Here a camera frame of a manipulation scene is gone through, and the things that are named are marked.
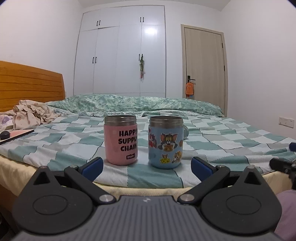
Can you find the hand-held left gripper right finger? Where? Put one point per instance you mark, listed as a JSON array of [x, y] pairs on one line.
[[201, 167]]

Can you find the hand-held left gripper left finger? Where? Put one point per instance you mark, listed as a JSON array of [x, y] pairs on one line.
[[92, 167]]

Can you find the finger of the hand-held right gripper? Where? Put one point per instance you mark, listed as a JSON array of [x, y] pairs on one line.
[[293, 146], [281, 164]]

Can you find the pink cup with black print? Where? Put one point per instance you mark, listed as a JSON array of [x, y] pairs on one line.
[[115, 146]]

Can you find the blue cartoon cup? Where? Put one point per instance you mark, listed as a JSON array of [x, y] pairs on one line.
[[165, 146]]

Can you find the green checkered blanket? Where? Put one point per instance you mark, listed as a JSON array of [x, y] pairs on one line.
[[69, 143]]

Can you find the person's leg in pink clothing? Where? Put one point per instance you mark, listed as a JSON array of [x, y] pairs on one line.
[[288, 215]]

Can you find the green floral duvet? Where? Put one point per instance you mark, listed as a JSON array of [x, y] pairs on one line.
[[138, 104]]

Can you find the yellow mattress sheet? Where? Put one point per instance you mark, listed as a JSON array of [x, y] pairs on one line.
[[13, 168]]

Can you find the orange hanging ornament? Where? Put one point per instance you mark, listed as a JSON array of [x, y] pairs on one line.
[[189, 89]]

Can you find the crumpled beige cloth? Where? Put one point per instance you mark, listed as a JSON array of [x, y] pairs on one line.
[[32, 113]]

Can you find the black round object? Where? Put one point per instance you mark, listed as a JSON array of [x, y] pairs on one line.
[[4, 135]]

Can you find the purple printed cloth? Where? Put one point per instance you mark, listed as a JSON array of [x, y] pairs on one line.
[[5, 121]]

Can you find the wooden headboard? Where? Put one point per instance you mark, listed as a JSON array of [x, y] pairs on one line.
[[30, 88]]

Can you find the wooden door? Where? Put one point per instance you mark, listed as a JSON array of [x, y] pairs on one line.
[[205, 58]]

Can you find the green hanging tassel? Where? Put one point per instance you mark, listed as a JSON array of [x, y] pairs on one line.
[[141, 66]]

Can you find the white wardrobe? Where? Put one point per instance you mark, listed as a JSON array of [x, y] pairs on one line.
[[120, 51]]

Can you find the white wall socket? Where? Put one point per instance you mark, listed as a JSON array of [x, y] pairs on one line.
[[286, 122]]

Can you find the wooden bed frame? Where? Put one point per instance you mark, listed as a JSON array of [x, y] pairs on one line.
[[7, 197]]

